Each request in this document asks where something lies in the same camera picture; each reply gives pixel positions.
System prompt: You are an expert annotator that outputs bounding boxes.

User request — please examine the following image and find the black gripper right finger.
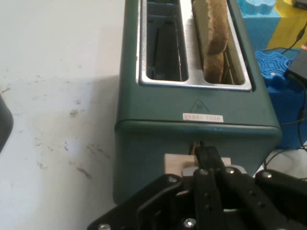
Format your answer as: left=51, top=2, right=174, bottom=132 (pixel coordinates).
left=203, top=146, right=307, bottom=230

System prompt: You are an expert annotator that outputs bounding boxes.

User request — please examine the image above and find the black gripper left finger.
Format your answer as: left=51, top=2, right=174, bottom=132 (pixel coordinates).
left=86, top=146, right=226, bottom=230

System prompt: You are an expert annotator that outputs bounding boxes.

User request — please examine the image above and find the beige toaster lever knob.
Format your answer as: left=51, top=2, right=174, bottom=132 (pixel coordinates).
left=164, top=153, right=232, bottom=175

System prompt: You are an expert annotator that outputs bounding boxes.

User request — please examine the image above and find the dark green toaster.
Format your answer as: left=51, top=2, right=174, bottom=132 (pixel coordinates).
left=112, top=0, right=282, bottom=204

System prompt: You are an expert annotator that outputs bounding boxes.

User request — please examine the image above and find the dark blue toy brick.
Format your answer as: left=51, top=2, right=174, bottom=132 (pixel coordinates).
left=254, top=48, right=307, bottom=150

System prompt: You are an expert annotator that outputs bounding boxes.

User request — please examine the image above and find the black power adapter box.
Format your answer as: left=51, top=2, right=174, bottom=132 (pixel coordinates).
left=284, top=48, right=307, bottom=81

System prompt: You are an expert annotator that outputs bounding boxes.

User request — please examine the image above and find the low toast bread slice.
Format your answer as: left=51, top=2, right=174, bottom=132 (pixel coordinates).
left=202, top=51, right=225, bottom=84

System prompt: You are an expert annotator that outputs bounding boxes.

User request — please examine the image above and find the black coffee machine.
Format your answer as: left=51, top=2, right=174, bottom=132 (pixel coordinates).
left=0, top=94, right=14, bottom=153

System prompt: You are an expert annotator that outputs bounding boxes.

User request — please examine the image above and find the large yellow toy brick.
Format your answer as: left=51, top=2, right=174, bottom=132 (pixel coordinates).
left=267, top=4, right=307, bottom=54

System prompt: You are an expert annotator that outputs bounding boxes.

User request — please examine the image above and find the light blue toy brick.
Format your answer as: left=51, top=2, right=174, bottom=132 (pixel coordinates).
left=239, top=0, right=282, bottom=51

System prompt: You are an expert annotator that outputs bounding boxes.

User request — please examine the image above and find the tall toast bread slice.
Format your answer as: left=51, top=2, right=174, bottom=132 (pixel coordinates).
left=191, top=0, right=230, bottom=56

